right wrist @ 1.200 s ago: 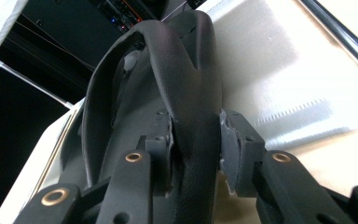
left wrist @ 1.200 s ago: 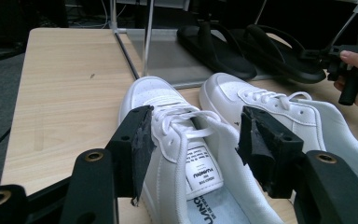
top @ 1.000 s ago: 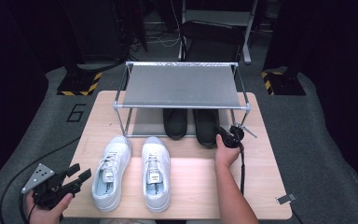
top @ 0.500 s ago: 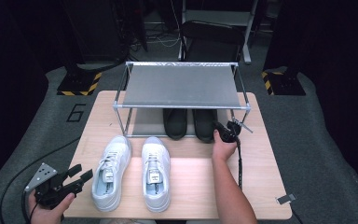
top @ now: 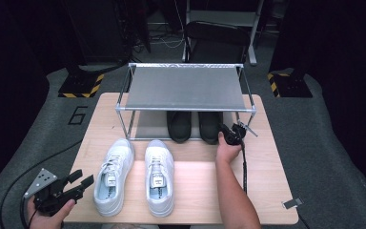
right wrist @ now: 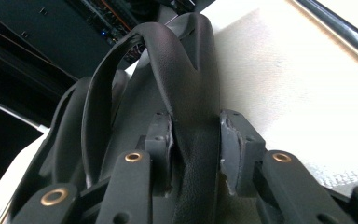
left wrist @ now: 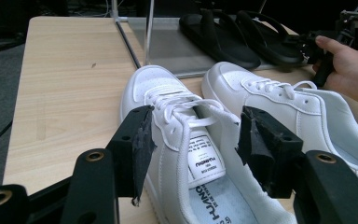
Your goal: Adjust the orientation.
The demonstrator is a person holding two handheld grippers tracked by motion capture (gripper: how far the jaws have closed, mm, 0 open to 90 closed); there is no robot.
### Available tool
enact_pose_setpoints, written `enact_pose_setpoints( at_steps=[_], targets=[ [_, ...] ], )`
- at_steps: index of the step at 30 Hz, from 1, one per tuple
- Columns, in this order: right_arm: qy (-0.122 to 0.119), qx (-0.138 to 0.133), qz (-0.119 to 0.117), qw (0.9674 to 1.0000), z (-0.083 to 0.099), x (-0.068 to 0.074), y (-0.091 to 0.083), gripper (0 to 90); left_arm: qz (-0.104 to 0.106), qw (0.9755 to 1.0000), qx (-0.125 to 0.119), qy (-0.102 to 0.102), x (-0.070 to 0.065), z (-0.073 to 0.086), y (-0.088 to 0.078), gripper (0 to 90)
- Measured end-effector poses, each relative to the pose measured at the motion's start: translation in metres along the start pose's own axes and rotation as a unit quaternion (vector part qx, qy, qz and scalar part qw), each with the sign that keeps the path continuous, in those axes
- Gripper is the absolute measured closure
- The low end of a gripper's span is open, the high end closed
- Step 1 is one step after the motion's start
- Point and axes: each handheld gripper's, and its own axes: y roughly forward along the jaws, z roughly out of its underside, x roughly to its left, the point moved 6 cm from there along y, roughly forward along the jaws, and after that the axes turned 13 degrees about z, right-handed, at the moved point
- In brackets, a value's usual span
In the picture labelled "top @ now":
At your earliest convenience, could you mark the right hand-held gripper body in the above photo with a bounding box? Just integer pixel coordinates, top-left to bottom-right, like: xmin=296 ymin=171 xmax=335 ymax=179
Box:
xmin=219 ymin=120 xmax=258 ymax=148

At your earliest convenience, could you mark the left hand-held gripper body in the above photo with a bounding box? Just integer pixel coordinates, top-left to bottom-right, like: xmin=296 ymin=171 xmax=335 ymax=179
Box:
xmin=23 ymin=167 xmax=84 ymax=218

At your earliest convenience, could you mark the black slipper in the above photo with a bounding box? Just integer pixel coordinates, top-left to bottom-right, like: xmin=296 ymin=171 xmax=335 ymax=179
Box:
xmin=166 ymin=111 xmax=193 ymax=144
xmin=197 ymin=111 xmax=224 ymax=146

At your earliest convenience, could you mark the white sneaker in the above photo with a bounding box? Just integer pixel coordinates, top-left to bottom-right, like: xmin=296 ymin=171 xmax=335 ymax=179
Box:
xmin=144 ymin=138 xmax=175 ymax=219
xmin=92 ymin=137 xmax=136 ymax=218

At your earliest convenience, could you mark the metal shoe rack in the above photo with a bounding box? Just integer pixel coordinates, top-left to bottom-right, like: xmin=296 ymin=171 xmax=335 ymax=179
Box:
xmin=114 ymin=62 xmax=257 ymax=142

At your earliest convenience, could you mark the person's right hand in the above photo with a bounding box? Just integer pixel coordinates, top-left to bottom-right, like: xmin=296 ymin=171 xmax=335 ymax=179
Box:
xmin=214 ymin=131 xmax=243 ymax=166

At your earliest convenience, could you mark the person's left hand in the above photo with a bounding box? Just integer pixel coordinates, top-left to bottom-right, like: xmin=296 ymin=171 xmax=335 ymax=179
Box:
xmin=27 ymin=198 xmax=77 ymax=229

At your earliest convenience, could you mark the black yellow striped stand base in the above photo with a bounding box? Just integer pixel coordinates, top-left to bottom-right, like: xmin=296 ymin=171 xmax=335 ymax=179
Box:
xmin=57 ymin=73 xmax=106 ymax=99
xmin=266 ymin=72 xmax=314 ymax=98

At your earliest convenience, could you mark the grey tape strip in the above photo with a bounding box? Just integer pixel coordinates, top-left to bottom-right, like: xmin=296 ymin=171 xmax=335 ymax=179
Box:
xmin=281 ymin=197 xmax=304 ymax=210

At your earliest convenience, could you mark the black chair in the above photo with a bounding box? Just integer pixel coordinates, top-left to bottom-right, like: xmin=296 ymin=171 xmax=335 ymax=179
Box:
xmin=183 ymin=20 xmax=253 ymax=65

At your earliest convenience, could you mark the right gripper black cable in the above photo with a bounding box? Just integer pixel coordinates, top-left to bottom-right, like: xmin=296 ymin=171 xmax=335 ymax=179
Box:
xmin=240 ymin=139 xmax=249 ymax=196

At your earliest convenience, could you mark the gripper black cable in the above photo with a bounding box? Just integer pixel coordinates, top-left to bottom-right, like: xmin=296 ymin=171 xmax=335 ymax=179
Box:
xmin=240 ymin=139 xmax=249 ymax=196
xmin=0 ymin=139 xmax=84 ymax=229

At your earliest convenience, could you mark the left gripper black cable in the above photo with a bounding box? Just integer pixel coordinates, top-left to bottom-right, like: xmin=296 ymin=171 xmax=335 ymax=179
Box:
xmin=0 ymin=139 xmax=84 ymax=229

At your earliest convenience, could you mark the white cable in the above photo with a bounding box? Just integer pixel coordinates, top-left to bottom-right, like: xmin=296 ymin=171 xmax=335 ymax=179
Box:
xmin=152 ymin=36 xmax=186 ymax=50

